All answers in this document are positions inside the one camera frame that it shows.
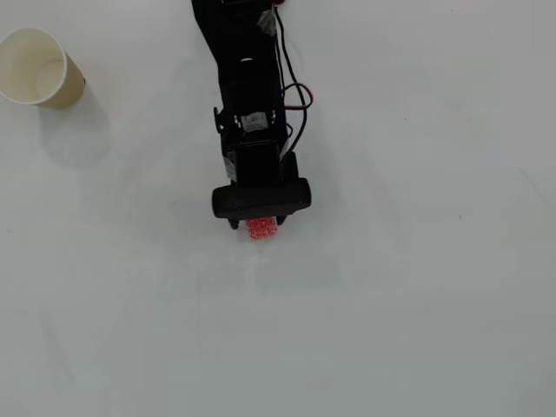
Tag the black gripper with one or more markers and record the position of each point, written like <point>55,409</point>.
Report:
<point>234,223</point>

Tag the red foam cube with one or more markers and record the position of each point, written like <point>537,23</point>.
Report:
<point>262,229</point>

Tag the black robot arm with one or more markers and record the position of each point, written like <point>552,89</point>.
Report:
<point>243,65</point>

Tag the beige paper cup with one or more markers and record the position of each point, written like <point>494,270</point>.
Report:
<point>26,65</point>

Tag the black oblong wrist camera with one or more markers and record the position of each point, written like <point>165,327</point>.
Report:
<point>260,200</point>

